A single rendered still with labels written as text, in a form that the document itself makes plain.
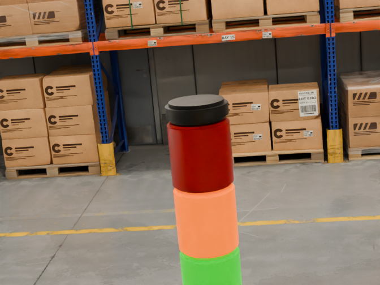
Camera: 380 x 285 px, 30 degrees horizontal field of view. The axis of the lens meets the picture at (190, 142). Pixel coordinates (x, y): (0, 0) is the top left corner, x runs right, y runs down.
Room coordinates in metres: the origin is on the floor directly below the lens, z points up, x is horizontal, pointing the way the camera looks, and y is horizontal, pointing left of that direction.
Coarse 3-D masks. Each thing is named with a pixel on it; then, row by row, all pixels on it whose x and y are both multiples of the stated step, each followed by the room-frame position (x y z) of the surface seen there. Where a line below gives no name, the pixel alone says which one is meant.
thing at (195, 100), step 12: (192, 96) 0.56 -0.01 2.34; (204, 96) 0.56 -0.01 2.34; (216, 96) 0.55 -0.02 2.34; (168, 108) 0.54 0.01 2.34; (180, 108) 0.53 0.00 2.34; (192, 108) 0.52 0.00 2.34; (204, 108) 0.53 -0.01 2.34; (216, 108) 0.53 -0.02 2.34; (180, 120) 0.53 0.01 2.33; (192, 120) 0.52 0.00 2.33; (204, 120) 0.52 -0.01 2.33; (216, 120) 0.53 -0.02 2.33
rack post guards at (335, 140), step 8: (328, 136) 7.88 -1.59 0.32; (336, 136) 7.85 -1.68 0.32; (104, 144) 8.18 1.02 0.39; (112, 144) 8.21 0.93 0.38; (328, 144) 7.88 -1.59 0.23; (336, 144) 7.85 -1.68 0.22; (104, 152) 8.18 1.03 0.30; (112, 152) 8.19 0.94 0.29; (328, 152) 7.88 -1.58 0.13; (336, 152) 7.85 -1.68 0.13; (104, 160) 8.18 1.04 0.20; (112, 160) 8.18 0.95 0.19; (328, 160) 7.90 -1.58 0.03; (336, 160) 7.85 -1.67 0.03; (344, 160) 7.90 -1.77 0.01; (104, 168) 8.18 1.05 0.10; (112, 168) 8.17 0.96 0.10
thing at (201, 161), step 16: (176, 128) 0.53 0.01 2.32; (192, 128) 0.52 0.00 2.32; (208, 128) 0.52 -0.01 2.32; (224, 128) 0.53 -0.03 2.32; (176, 144) 0.53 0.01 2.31; (192, 144) 0.52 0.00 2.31; (208, 144) 0.52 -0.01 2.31; (224, 144) 0.53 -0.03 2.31; (176, 160) 0.53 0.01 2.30; (192, 160) 0.52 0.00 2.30; (208, 160) 0.52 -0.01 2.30; (224, 160) 0.53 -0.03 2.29; (176, 176) 0.53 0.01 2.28; (192, 176) 0.52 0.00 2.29; (208, 176) 0.52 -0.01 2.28; (224, 176) 0.53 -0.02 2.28; (192, 192) 0.53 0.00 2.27
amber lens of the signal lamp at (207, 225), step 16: (176, 192) 0.54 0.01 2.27; (208, 192) 0.53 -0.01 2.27; (224, 192) 0.53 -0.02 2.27; (176, 208) 0.54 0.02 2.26; (192, 208) 0.52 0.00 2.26; (208, 208) 0.52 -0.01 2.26; (224, 208) 0.53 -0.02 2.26; (176, 224) 0.54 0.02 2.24; (192, 224) 0.52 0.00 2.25; (208, 224) 0.52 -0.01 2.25; (224, 224) 0.53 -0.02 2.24; (192, 240) 0.53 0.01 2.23; (208, 240) 0.52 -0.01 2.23; (224, 240) 0.52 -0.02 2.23; (192, 256) 0.53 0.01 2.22; (208, 256) 0.52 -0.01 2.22
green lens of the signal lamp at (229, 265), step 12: (180, 252) 0.55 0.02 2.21; (180, 264) 0.54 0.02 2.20; (192, 264) 0.53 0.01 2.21; (204, 264) 0.52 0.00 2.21; (216, 264) 0.52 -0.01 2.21; (228, 264) 0.53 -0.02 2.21; (192, 276) 0.53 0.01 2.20; (204, 276) 0.52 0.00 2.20; (216, 276) 0.52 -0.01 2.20; (228, 276) 0.53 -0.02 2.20; (240, 276) 0.54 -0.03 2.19
